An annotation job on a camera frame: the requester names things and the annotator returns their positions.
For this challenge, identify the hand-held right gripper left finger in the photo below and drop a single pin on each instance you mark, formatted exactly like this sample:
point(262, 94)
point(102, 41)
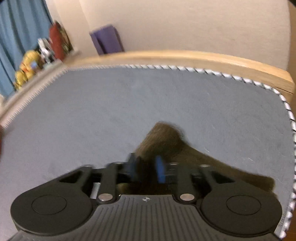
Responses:
point(133, 167)

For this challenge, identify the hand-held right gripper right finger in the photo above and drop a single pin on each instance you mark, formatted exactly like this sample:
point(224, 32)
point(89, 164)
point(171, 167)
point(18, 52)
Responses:
point(160, 169)

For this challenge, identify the grey-blue bed mattress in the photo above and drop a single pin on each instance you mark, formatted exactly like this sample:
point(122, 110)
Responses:
point(111, 104)

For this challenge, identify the yellow plush toy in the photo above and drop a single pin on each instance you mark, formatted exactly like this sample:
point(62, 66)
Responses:
point(27, 67)

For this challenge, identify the red bag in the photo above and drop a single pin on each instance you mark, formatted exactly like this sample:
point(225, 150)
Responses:
point(60, 40)

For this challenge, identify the white toy figure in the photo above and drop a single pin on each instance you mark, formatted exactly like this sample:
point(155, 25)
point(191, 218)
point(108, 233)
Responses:
point(45, 49)

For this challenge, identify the blue curtain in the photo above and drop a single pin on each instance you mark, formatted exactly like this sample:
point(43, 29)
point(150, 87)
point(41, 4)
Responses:
point(20, 30)

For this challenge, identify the wooden bed frame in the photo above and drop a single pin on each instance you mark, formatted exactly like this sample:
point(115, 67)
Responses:
point(208, 59)

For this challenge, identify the purple wall item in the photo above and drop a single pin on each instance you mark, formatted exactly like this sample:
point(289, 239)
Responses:
point(107, 39)

